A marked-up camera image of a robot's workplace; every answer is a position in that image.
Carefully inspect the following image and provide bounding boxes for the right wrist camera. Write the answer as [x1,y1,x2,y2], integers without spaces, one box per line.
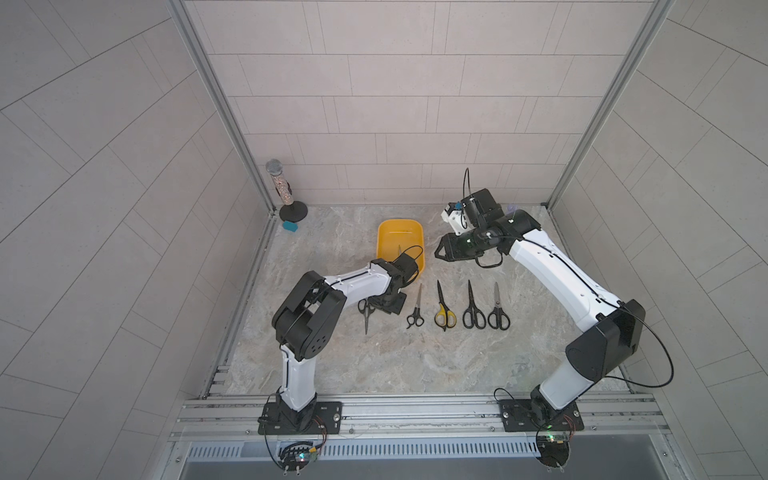
[441,202,474,236]

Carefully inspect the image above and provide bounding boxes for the circuit board with wires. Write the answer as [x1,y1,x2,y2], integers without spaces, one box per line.
[536,434,570,470]
[279,441,319,475]

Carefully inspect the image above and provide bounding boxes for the silver blade black scissors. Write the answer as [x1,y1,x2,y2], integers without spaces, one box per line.
[487,282,511,331]

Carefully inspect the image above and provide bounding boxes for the yellow plastic storage box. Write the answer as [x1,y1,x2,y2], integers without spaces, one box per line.
[376,219,425,279]

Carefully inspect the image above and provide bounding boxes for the all black scissors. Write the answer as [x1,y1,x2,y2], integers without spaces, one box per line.
[462,281,487,330]

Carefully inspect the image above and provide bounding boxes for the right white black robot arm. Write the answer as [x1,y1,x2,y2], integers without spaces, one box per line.
[435,189,648,426]

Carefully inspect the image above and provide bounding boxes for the small black scissors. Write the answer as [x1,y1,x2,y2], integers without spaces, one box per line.
[406,285,425,329]

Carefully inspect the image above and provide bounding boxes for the yellow black handled scissors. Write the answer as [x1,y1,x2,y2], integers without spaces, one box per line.
[434,281,457,331]

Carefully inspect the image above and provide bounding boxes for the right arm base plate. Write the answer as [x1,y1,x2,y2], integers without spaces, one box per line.
[498,399,585,433]

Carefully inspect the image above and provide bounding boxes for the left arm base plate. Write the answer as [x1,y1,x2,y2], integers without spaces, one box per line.
[258,399,343,435]

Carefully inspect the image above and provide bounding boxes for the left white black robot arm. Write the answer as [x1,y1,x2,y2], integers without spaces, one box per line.
[272,253,420,414]

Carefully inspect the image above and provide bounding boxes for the right circuit board with wires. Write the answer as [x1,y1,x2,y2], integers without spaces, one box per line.
[536,434,570,470]

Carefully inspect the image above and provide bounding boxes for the aluminium front rail frame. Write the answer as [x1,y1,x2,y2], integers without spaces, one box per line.
[170,392,670,441]

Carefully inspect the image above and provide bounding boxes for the left circuit board with wires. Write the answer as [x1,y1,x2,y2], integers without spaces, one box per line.
[279,441,319,475]

